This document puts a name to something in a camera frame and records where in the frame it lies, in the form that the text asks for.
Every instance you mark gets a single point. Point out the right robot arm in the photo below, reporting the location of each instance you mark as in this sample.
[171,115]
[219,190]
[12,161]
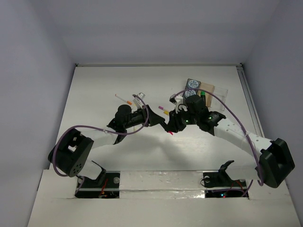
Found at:
[273,158]

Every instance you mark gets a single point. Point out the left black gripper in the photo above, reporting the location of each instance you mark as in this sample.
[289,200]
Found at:
[147,115]

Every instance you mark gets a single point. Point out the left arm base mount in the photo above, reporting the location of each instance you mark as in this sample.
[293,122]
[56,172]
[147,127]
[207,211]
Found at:
[106,186]

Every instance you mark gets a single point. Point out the dark grey plastic bin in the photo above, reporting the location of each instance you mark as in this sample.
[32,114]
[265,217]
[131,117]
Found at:
[191,88]

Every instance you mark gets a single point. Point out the orange cap marker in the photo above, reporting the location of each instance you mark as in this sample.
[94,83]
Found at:
[124,100]

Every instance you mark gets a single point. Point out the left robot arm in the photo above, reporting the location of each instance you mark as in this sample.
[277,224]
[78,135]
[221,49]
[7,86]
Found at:
[69,156]

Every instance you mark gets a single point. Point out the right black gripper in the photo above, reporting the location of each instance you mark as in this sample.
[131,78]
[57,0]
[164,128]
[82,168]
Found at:
[174,124]

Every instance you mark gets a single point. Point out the clear plastic bin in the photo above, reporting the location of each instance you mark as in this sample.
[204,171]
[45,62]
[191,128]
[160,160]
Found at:
[221,93]

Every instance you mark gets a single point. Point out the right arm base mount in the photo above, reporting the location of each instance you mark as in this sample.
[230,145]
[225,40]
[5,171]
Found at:
[218,184]

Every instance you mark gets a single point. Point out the silver taped strip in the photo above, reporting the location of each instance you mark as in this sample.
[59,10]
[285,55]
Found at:
[161,185]

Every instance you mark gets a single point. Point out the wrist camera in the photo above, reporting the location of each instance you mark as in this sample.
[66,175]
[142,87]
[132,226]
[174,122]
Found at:
[138,100]
[177,100]

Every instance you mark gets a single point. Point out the black green highlighter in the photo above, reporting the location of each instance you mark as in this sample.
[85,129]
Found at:
[202,95]

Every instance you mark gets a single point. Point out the blue white round jar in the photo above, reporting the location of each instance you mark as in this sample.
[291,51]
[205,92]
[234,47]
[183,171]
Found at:
[191,83]

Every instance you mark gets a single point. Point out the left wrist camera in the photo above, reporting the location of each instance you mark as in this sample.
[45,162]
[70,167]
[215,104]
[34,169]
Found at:
[138,100]

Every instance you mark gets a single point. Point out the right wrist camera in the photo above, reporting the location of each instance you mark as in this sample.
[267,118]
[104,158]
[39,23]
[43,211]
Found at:
[177,100]

